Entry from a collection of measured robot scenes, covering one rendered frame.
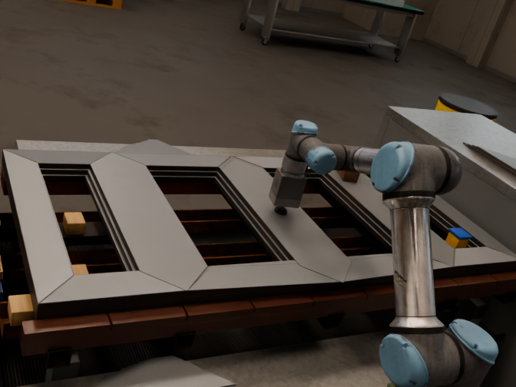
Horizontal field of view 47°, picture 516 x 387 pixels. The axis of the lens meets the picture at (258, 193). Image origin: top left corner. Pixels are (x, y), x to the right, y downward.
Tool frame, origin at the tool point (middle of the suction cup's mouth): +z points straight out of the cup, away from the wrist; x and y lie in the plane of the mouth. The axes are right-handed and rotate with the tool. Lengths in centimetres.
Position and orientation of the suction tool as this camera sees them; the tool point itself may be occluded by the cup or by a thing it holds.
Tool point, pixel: (279, 214)
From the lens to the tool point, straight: 189.3
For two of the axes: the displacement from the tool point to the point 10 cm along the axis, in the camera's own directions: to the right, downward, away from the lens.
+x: 2.5, 4.8, -8.4
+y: -9.4, -0.9, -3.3
